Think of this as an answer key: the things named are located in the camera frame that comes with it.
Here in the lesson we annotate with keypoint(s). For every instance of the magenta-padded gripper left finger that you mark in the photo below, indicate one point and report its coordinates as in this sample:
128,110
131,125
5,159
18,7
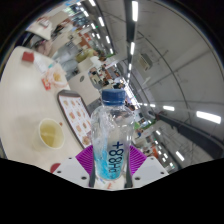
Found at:
83,160

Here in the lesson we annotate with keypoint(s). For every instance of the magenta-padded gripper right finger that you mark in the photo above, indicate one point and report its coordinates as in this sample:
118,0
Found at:
138,160

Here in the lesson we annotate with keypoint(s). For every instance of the clear bottle with blue cap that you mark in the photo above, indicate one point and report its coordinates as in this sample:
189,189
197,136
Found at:
112,133

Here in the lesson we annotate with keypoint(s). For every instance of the cream paper cup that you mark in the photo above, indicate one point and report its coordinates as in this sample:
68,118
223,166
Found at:
50,135

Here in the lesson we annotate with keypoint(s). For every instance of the dark food tray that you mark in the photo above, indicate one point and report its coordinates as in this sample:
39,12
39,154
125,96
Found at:
75,115

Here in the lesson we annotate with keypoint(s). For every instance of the beige chair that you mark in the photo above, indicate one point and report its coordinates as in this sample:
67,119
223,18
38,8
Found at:
83,86

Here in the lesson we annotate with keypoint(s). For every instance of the ceiling lights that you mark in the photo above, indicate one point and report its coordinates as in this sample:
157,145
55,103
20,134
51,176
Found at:
208,117

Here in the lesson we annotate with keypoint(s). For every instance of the red sauce packet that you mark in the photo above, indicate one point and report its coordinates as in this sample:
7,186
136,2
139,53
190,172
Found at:
46,84

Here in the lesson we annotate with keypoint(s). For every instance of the ceiling air conditioner unit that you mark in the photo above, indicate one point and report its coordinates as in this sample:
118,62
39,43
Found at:
145,62

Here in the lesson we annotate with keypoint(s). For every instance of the white paper slip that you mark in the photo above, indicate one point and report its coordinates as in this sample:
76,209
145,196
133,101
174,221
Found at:
41,63

